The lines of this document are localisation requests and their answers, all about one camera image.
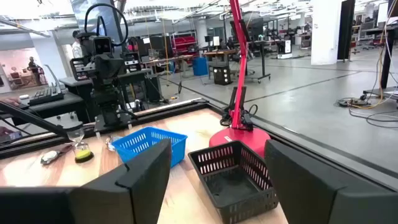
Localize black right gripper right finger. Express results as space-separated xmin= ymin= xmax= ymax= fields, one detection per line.
xmin=264 ymin=139 xmax=398 ymax=224

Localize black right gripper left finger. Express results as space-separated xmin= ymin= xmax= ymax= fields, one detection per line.
xmin=0 ymin=139 xmax=172 ymax=224

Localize hourglass with yellow sand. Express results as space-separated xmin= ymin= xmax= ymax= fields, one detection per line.
xmin=67 ymin=126 xmax=95 ymax=164

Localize black office desk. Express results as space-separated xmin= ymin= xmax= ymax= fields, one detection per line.
xmin=0 ymin=91 xmax=90 ymax=125

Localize person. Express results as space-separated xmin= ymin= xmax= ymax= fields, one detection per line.
xmin=71 ymin=30 xmax=84 ymax=59
xmin=27 ymin=57 xmax=43 ymax=86

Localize blue plastic basket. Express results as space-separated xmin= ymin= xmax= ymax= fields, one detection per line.
xmin=111 ymin=126 xmax=188 ymax=169

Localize black computer keyboard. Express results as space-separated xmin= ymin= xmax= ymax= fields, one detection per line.
xmin=27 ymin=86 xmax=65 ymax=106

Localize red storage bins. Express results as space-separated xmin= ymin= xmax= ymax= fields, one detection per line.
xmin=172 ymin=35 xmax=198 ymax=57

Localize black plastic basket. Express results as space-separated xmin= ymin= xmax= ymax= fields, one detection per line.
xmin=188 ymin=140 xmax=280 ymax=224

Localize silver wristwatch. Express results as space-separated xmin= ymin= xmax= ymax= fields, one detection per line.
xmin=40 ymin=144 xmax=74 ymax=166

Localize blue bin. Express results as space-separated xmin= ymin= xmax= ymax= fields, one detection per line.
xmin=192 ymin=57 xmax=209 ymax=77

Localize red desk lamp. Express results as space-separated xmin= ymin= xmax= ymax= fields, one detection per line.
xmin=208 ymin=0 xmax=272 ymax=158

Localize black lamp power adapter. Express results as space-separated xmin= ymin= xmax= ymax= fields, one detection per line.
xmin=220 ymin=104 xmax=259 ymax=131

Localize person's hand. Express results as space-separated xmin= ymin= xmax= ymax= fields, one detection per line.
xmin=0 ymin=96 xmax=22 ymax=108

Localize wooden work table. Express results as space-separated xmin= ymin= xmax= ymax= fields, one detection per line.
xmin=201 ymin=48 xmax=271 ymax=84

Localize black box with white dots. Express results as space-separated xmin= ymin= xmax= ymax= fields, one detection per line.
xmin=213 ymin=63 xmax=233 ymax=86

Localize white black mobile cart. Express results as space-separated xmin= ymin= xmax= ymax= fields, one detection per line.
xmin=276 ymin=39 xmax=293 ymax=60

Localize black desk stand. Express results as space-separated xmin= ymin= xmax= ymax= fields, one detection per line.
xmin=362 ymin=26 xmax=398 ymax=99

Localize white square column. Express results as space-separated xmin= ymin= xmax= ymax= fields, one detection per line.
xmin=310 ymin=0 xmax=343 ymax=65

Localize tall black panel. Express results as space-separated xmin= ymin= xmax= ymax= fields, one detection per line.
xmin=337 ymin=0 xmax=356 ymax=62

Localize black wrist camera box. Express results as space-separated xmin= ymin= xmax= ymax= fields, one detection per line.
xmin=90 ymin=35 xmax=113 ymax=57

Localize black looped camera cable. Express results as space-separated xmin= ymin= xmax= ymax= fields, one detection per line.
xmin=83 ymin=2 xmax=129 ymax=47

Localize floor cable bundle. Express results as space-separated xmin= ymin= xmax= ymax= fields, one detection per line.
xmin=335 ymin=93 xmax=398 ymax=129

